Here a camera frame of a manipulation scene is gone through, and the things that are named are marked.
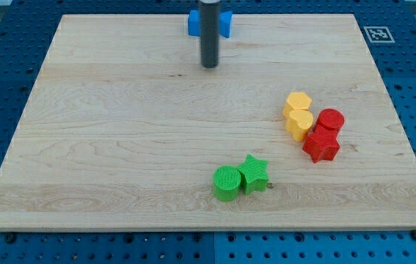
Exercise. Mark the yellow hexagon block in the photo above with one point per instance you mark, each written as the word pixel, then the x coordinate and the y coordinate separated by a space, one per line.
pixel 296 101

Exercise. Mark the blue block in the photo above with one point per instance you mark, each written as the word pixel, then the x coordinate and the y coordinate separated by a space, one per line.
pixel 225 20

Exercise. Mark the wooden board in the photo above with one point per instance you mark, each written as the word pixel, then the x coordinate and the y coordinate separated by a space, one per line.
pixel 124 129

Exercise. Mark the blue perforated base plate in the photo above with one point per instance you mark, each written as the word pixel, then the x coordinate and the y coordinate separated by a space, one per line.
pixel 25 35

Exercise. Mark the fiducial marker tag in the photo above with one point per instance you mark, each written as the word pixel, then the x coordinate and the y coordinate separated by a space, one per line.
pixel 378 34

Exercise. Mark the red cylinder block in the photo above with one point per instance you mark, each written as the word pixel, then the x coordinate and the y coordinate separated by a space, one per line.
pixel 330 120

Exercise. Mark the green star block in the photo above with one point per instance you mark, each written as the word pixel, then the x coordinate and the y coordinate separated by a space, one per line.
pixel 254 176

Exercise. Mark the green cylinder block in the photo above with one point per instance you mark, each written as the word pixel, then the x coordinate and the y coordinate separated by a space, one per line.
pixel 227 181

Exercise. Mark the yellow heart block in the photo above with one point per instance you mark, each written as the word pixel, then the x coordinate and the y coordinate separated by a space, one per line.
pixel 298 124

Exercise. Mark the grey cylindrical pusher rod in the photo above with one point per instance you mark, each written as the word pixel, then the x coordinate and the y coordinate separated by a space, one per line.
pixel 209 11

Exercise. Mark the red star block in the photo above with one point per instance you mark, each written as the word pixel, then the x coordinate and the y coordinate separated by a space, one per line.
pixel 321 144

